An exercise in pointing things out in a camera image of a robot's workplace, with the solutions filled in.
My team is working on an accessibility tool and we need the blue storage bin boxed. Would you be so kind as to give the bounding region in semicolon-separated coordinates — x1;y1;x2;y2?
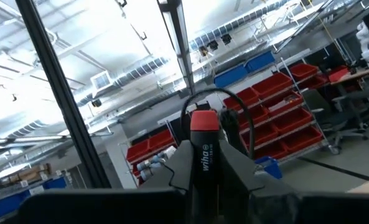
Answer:
0;190;32;221
244;50;276;73
213;63;250;88
42;176;68;190

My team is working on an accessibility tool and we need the black aluminium frame post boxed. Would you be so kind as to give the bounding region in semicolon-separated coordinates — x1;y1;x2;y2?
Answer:
14;0;112;189

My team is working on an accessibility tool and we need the red storage bin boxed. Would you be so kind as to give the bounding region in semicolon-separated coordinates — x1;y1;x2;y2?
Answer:
273;107;313;134
147;128;176;152
299;76;329;91
254;140;289;160
223;87;259;109
289;63;320;81
238;105;269;128
251;72;293;99
254;123;280;147
280;125;324;152
328;65;350;83
261;90;304;116
126;138;151;163

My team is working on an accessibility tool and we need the wood top work desk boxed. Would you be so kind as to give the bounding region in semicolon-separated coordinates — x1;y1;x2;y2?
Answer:
329;68;369;94

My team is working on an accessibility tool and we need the silver spiral air duct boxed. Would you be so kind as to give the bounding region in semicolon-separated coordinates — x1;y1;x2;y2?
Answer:
5;119;47;139
75;57;169;107
189;0;280;50

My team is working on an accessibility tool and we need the black beam with light strips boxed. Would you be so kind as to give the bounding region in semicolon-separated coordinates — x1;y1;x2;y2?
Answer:
157;0;196;95

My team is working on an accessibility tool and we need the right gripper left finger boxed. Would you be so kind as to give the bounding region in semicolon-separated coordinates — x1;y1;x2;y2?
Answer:
17;139;195;224

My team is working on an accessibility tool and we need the white ceiling air vent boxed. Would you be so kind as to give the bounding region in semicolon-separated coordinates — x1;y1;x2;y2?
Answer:
90;70;114;91

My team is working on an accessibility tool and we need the pale blue cylinder bundle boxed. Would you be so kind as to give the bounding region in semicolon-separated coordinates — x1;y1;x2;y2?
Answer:
136;145;177;182

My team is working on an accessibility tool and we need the brown cardboard box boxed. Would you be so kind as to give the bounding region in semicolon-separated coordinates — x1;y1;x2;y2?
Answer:
8;163;52;185

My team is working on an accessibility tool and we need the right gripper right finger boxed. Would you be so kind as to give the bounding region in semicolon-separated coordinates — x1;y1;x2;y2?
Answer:
218;139;369;224

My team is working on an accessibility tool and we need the black frame beam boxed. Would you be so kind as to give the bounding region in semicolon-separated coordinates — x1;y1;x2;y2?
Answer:
274;0;339;54

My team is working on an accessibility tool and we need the blue bucket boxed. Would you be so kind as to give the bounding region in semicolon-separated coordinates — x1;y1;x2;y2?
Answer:
255;156;284;180

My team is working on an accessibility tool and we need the large black red-capped screwdriver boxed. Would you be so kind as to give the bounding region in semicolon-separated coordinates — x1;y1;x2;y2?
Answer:
189;110;223;224

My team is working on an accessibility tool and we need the metal wire shelf rack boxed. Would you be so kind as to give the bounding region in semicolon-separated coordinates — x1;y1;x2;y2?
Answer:
223;57;340;166

